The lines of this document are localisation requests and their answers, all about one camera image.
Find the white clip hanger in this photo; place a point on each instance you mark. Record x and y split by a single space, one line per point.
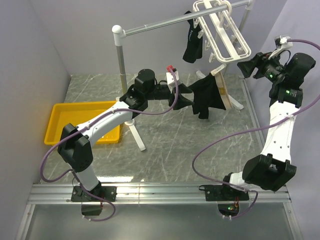
222 36

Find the aluminium rail frame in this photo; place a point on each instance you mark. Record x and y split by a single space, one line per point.
158 196

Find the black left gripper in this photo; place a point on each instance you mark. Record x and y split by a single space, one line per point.
181 101

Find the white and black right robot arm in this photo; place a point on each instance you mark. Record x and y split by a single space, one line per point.
272 168

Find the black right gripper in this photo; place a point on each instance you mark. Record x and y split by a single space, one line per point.
260 60

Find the yellow plastic tray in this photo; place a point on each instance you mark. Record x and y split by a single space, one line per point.
72 113

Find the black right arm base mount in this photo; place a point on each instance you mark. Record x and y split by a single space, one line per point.
222 193

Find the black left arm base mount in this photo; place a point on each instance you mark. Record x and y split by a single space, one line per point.
106 192

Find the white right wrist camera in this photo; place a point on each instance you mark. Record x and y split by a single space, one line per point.
282 43

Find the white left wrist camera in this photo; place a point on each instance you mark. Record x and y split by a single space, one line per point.
170 79

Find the black garment on hanger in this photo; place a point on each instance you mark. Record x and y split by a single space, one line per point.
194 48

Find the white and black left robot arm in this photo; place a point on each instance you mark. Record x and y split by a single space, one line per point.
77 141

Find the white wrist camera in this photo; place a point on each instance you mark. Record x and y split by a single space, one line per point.
282 43
170 79

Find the black underwear with beige waistband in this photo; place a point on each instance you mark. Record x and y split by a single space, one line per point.
210 92

